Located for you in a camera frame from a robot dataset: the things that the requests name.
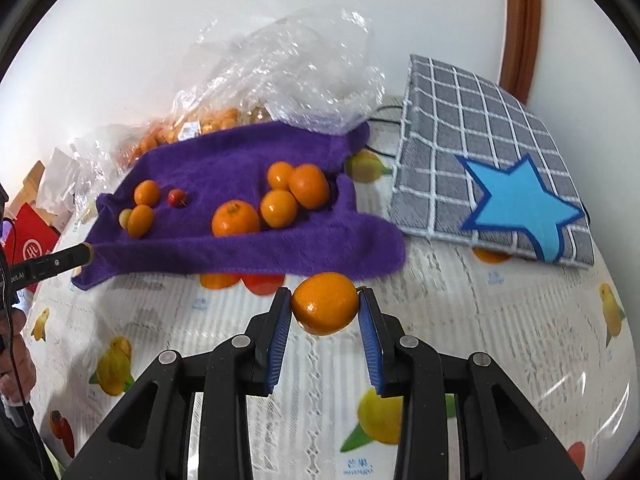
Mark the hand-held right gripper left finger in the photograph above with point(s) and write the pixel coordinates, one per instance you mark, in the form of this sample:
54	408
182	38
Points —
277	350

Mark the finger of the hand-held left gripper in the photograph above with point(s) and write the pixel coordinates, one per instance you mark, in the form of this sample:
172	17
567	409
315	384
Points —
55	262

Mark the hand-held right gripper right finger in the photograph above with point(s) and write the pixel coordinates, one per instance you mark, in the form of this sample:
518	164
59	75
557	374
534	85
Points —
372	350

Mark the small green fruit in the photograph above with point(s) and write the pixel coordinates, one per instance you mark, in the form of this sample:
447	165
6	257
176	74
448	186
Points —
123	218

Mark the small orange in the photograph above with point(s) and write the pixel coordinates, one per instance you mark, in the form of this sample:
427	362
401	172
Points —
140	220
147	193

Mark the small red fruit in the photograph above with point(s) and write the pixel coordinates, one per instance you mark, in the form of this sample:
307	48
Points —
176	197

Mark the orange with green stem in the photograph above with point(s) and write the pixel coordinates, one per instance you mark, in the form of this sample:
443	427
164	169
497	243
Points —
235	218

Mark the large orange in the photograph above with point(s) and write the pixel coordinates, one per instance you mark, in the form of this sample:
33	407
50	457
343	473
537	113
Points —
309	186

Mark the purple towel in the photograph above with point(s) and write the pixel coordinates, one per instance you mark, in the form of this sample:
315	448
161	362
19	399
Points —
225	170

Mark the person's left hand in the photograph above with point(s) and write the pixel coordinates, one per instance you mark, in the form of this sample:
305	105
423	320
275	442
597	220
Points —
22	360

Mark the red box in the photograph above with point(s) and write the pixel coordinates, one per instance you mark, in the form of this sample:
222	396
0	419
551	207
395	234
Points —
30	227

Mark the light wooden box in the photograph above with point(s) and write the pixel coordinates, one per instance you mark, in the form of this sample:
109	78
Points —
32	180

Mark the white paper bag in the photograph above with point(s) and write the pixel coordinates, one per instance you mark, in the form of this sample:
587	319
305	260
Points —
57	175

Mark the bag of kumquats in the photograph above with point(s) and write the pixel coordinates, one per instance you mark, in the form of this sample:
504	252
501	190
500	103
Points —
160	137

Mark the grey checked cushion blue star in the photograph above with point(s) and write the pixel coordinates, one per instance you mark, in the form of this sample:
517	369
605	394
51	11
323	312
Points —
440	125

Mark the clear plastic bag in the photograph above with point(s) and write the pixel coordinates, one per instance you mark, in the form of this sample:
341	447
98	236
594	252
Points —
310	70

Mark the brown wooden door frame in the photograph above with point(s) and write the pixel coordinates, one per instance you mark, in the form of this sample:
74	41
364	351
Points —
525	20

